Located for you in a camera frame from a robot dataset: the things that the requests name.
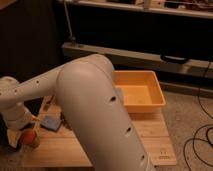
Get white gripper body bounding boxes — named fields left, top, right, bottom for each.
left=7, top=115, right=36, bottom=148

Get orange apple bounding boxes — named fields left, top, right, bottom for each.
left=20, top=129, right=37, bottom=145

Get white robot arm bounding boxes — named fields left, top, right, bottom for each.
left=0, top=54, right=156, bottom=171

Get blue sponge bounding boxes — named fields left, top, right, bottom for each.
left=40, top=116, right=61, bottom=131

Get small brown utensil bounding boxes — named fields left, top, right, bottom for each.
left=43, top=96, right=54, bottom=111

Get brown grape bunch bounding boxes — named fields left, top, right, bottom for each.
left=60, top=113, right=69, bottom=128

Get metal pole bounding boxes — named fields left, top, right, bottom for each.
left=63, top=0, right=76, bottom=45

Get yellow plastic bin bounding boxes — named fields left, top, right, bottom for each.
left=114, top=70, right=166, bottom=113

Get wooden shelf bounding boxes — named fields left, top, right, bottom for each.
left=56, top=0, right=213, bottom=19

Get grey metal rail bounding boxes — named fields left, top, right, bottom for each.
left=62, top=42, right=213, bottom=79

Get black cables on floor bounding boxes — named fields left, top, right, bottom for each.
left=182, top=61, right=213, bottom=168

